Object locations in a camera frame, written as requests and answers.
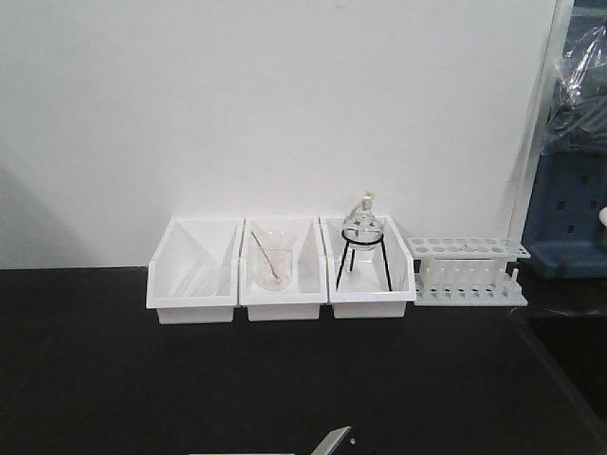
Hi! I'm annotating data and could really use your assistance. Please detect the white storage bin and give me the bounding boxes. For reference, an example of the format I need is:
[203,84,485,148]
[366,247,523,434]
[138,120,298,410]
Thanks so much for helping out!
[320,215,416,319]
[239,217,328,321]
[146,219,244,324]

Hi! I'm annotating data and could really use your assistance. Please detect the blue-grey pegboard drying rack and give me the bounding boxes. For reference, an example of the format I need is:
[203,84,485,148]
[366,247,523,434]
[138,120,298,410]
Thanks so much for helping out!
[523,1,606,279]

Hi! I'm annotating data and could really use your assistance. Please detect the white lab faucet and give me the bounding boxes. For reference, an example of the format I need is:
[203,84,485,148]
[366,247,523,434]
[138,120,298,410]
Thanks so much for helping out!
[598,207,607,227]

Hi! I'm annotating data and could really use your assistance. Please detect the black wire tripod stand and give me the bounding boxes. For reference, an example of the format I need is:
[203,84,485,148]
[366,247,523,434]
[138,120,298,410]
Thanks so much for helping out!
[331,227,393,292]

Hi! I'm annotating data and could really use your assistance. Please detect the glass beaker in bin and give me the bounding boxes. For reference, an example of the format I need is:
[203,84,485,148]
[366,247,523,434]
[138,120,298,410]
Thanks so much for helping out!
[254,231,297,291]

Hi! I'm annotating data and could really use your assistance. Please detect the clear plastic bag of pegs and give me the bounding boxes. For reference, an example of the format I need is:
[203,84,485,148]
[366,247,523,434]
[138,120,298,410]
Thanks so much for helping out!
[543,14,606,155]

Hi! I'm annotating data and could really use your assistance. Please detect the glass stirring rod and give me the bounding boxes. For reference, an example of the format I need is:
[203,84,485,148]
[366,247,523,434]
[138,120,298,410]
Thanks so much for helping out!
[250,230,280,280]

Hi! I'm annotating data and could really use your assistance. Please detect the white test tube rack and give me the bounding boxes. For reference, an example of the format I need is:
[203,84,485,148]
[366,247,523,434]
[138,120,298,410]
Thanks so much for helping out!
[406,237,530,307]

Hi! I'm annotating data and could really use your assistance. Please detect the black lab sink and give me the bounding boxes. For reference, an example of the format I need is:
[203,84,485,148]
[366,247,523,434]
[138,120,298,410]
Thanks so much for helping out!
[528,315,606,422]

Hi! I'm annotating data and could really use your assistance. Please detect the white left storage bin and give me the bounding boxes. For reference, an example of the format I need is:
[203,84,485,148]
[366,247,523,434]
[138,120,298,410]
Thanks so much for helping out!
[146,219,244,324]

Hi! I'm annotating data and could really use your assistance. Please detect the white right storage bin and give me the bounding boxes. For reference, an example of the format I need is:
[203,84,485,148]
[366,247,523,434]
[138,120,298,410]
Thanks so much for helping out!
[320,215,416,319]

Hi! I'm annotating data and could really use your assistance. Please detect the glass alcohol lamp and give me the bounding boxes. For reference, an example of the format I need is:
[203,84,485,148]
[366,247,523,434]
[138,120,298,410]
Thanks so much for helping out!
[342,191,384,251]

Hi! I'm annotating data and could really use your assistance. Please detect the white middle storage bin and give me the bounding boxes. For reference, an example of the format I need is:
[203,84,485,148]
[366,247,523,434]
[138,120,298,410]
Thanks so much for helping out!
[239,217,328,321]

